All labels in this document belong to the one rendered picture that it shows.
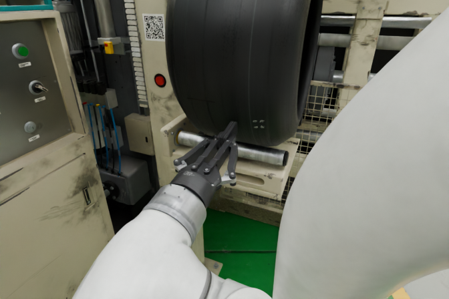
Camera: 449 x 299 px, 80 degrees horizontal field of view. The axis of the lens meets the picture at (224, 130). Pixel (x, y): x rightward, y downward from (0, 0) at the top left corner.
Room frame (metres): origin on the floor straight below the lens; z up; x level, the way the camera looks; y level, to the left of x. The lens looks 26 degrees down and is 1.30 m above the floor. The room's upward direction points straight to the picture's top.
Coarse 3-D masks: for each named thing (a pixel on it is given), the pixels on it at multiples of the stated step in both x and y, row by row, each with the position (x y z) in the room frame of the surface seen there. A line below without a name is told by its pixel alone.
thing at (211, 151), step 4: (216, 136) 0.49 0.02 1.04; (212, 140) 0.49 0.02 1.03; (216, 140) 0.49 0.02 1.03; (212, 144) 0.48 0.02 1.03; (216, 144) 0.48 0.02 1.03; (208, 148) 0.47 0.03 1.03; (212, 148) 0.46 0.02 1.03; (216, 148) 0.49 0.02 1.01; (204, 152) 0.45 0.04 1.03; (208, 152) 0.45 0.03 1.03; (212, 152) 0.46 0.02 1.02; (216, 152) 0.48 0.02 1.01; (200, 156) 0.43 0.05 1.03; (204, 156) 0.44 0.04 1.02; (208, 156) 0.45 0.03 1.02; (212, 156) 0.46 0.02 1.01; (196, 160) 0.42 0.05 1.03; (200, 160) 0.42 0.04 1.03; (204, 160) 0.43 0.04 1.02; (208, 160) 0.45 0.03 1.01; (192, 164) 0.41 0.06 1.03; (196, 164) 0.41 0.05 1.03; (200, 164) 0.41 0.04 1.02; (192, 168) 0.40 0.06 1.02; (196, 168) 0.40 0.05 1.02
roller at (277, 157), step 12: (180, 132) 0.75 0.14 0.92; (192, 132) 0.75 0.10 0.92; (180, 144) 0.74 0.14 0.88; (192, 144) 0.71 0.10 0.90; (240, 144) 0.67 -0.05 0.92; (252, 144) 0.67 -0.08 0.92; (240, 156) 0.66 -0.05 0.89; (252, 156) 0.64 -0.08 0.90; (264, 156) 0.63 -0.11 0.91; (276, 156) 0.62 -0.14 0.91; (288, 156) 0.64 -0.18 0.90
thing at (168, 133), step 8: (176, 120) 0.78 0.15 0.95; (184, 120) 0.80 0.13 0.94; (168, 128) 0.72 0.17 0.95; (176, 128) 0.75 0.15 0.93; (184, 128) 0.79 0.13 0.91; (192, 128) 0.84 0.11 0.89; (168, 136) 0.71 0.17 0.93; (168, 144) 0.71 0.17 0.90; (176, 144) 0.74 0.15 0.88; (168, 152) 0.71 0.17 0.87
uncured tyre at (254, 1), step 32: (192, 0) 0.59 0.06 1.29; (224, 0) 0.56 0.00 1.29; (256, 0) 0.54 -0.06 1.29; (288, 0) 0.54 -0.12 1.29; (320, 0) 0.91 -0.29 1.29; (192, 32) 0.57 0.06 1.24; (224, 32) 0.54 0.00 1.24; (256, 32) 0.52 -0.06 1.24; (288, 32) 0.53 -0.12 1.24; (192, 64) 0.56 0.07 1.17; (224, 64) 0.54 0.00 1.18; (256, 64) 0.51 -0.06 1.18; (288, 64) 0.52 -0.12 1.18; (192, 96) 0.58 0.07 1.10; (224, 96) 0.54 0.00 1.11; (256, 96) 0.52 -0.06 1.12; (288, 96) 0.53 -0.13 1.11; (224, 128) 0.60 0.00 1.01; (288, 128) 0.58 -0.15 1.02
